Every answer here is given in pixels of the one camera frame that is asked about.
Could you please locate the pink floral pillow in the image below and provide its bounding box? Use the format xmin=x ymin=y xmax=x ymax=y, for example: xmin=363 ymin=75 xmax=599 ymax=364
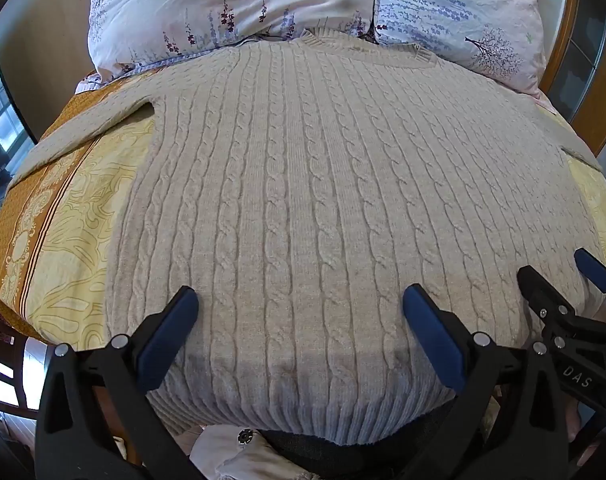
xmin=80 ymin=0 xmax=379 ymax=92

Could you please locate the yellow patterned bed sheet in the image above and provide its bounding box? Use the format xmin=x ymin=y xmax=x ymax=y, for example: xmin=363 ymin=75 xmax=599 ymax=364
xmin=0 ymin=72 xmax=606 ymax=361

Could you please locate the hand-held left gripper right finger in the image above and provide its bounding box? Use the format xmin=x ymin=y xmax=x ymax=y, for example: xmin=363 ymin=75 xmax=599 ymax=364
xmin=398 ymin=284 xmax=569 ymax=480

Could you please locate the white buttoned garment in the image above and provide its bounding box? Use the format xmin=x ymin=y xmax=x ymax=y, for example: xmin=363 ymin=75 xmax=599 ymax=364
xmin=190 ymin=422 xmax=304 ymax=480

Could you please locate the tree print floral pillow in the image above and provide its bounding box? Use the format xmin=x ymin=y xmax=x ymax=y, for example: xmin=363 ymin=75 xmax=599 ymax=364
xmin=373 ymin=0 xmax=548 ymax=100

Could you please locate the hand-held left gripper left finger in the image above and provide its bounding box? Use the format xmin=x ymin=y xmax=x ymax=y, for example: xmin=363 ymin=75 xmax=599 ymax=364
xmin=35 ymin=286 xmax=204 ymax=480

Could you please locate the wooden headboard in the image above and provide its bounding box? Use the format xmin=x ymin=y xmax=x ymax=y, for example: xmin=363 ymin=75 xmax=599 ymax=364
xmin=537 ymin=0 xmax=606 ymax=161

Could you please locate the dark wooden chair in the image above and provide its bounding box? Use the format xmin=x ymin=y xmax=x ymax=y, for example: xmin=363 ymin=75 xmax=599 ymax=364
xmin=0 ymin=300 xmax=54 ymax=416

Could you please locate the window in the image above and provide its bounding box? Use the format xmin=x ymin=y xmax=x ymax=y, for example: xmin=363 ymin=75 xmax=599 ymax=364
xmin=0 ymin=32 xmax=36 ymax=211

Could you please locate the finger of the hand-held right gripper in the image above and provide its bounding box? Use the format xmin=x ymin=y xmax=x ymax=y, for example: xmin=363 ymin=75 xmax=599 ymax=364
xmin=574 ymin=249 xmax=606 ymax=321
xmin=517 ymin=266 xmax=591 ymax=333

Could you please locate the beige cable-knit sweater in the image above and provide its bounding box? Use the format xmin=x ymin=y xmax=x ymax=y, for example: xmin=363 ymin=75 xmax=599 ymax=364
xmin=5 ymin=29 xmax=606 ymax=446

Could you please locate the dark cloth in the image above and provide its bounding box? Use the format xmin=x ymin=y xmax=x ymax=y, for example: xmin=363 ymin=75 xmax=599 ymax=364
xmin=260 ymin=402 xmax=459 ymax=480

